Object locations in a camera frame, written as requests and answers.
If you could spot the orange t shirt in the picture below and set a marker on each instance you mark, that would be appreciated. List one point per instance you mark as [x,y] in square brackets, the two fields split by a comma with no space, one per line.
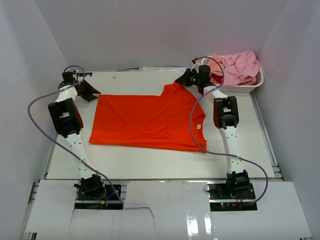
[170,121]

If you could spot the white perforated laundry basket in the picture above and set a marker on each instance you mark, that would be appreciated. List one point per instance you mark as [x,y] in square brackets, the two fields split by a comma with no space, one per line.
[237,88]

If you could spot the black table label sticker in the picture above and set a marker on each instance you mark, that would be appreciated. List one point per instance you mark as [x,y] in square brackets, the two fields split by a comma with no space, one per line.
[86,75]

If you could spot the light pink t shirt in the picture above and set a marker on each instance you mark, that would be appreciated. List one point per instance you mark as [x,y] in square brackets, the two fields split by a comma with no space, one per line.
[240,69]

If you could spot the magenta t shirt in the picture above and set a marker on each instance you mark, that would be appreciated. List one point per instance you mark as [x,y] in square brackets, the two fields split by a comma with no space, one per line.
[215,79]

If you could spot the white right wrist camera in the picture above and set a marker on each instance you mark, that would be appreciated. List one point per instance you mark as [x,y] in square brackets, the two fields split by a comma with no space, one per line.
[195,64]

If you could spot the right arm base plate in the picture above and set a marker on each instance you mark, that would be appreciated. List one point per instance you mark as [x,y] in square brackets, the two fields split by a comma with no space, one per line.
[221,200]

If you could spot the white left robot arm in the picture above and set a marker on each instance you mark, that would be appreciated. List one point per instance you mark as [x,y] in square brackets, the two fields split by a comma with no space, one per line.
[68,123]

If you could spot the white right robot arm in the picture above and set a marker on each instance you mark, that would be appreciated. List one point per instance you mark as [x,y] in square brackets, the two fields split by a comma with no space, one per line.
[225,119]

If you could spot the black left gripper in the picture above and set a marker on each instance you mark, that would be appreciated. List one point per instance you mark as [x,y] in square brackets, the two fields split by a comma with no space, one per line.
[90,90]

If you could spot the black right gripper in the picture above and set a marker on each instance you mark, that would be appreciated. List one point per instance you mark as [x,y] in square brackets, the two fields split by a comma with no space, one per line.
[184,80]

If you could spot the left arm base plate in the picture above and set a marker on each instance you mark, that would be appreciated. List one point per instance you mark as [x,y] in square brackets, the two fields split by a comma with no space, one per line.
[103,200]

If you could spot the peach t shirt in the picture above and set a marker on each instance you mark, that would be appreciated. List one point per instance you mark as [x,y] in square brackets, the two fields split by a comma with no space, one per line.
[216,65]

